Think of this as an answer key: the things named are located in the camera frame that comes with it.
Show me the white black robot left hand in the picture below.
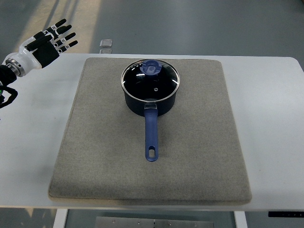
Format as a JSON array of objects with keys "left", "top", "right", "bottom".
[{"left": 3, "top": 19, "right": 78, "bottom": 76}]

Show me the glass lid with blue knob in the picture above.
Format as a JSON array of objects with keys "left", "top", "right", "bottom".
[{"left": 121, "top": 59, "right": 180, "bottom": 102}]

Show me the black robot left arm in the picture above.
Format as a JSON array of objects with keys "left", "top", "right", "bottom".
[{"left": 0, "top": 58, "right": 23, "bottom": 108}]

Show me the metal floor plate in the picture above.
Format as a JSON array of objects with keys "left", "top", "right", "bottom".
[
  {"left": 99, "top": 39, "right": 113, "bottom": 48},
  {"left": 99, "top": 48, "right": 112, "bottom": 54}
]

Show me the dark blue saucepan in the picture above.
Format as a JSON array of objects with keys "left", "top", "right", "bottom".
[{"left": 124, "top": 92, "right": 176, "bottom": 162}]

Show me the white table leg left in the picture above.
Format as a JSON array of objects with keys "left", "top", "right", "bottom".
[{"left": 53, "top": 209, "right": 68, "bottom": 228}]

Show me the white table leg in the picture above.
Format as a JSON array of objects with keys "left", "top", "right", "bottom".
[
  {"left": 234, "top": 211, "right": 248, "bottom": 228},
  {"left": 53, "top": 209, "right": 68, "bottom": 228}
]

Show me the grey felt mat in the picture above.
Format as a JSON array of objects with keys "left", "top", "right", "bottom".
[{"left": 48, "top": 57, "right": 252, "bottom": 206}]

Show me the white table leg right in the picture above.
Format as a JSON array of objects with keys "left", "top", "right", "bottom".
[{"left": 234, "top": 211, "right": 248, "bottom": 228}]

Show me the black table control panel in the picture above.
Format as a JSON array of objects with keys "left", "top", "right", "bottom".
[{"left": 268, "top": 211, "right": 304, "bottom": 218}]

